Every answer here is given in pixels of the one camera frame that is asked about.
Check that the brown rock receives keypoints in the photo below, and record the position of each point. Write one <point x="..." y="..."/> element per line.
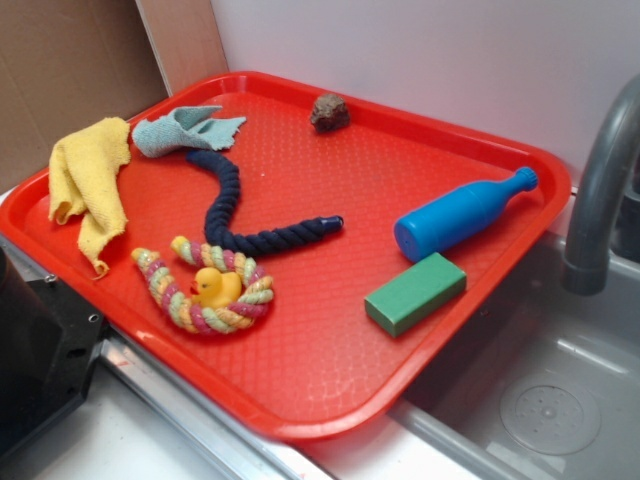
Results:
<point x="329" y="113"/>

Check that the blue plastic bottle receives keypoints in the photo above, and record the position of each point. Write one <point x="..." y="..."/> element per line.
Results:
<point x="455" y="216"/>

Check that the yellow rubber duck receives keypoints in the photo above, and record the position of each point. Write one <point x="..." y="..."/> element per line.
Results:
<point x="214" y="289"/>

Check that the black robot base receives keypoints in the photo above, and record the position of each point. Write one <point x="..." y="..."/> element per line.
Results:
<point x="50" y="339"/>

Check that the grey sink basin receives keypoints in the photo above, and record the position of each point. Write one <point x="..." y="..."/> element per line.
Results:
<point x="539" y="383"/>

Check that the yellow cloth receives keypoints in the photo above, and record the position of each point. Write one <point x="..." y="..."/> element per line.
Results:
<point x="83" y="171"/>

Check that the green rectangular block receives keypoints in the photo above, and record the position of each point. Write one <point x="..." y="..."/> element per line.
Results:
<point x="410" y="297"/>

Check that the navy blue rope toy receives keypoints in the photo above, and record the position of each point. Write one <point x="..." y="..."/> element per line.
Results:
<point x="266" y="242"/>

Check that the light blue cloth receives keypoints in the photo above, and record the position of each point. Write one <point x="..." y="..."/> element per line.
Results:
<point x="186" y="127"/>

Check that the multicolour pastel rope toy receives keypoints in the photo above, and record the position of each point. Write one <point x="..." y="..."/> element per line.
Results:
<point x="254" y="302"/>

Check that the red plastic tray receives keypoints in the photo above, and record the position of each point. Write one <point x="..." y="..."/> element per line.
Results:
<point x="316" y="365"/>

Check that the grey faucet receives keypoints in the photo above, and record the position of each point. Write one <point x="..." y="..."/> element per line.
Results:
<point x="605" y="216"/>

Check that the brown cardboard panel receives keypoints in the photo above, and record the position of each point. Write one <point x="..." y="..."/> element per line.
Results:
<point x="64" y="66"/>

